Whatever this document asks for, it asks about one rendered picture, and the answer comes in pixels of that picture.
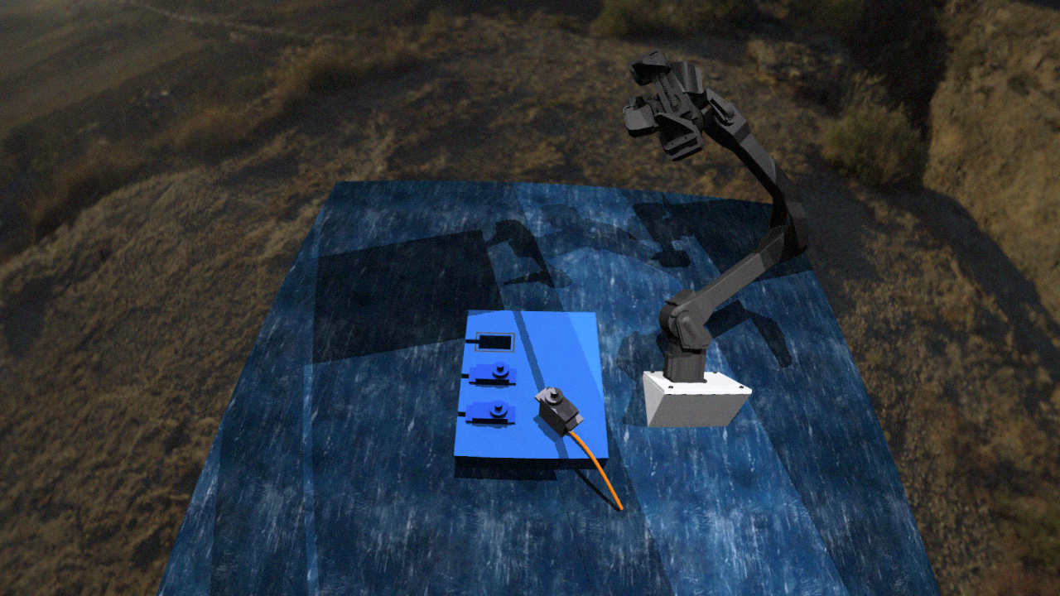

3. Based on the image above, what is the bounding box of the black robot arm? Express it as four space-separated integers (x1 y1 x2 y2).
623 62 808 383

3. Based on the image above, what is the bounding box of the blue rectangular deck plate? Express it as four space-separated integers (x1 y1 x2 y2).
454 310 610 470

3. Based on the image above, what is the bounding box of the black micro servo with orange cable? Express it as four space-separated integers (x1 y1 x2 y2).
535 386 623 510

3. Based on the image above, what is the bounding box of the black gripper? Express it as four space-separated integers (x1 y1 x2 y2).
629 48 705 161

